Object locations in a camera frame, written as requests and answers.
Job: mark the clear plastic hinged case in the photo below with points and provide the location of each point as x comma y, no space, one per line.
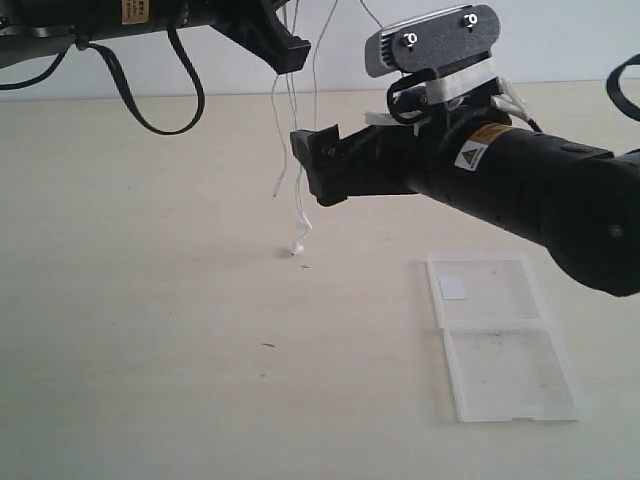
506,356

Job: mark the white sticker in case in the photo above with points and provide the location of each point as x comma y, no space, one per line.
452,288

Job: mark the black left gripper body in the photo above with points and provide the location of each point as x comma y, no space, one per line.
244,22

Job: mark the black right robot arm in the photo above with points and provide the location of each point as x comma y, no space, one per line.
579,202

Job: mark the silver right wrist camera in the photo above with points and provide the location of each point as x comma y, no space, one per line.
448,51

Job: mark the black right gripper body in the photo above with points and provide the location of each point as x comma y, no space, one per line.
401,160

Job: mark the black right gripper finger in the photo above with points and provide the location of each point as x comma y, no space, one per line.
326,181
308,145

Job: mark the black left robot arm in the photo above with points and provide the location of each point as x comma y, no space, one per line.
36,29

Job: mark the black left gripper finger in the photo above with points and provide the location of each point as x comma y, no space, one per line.
291,52

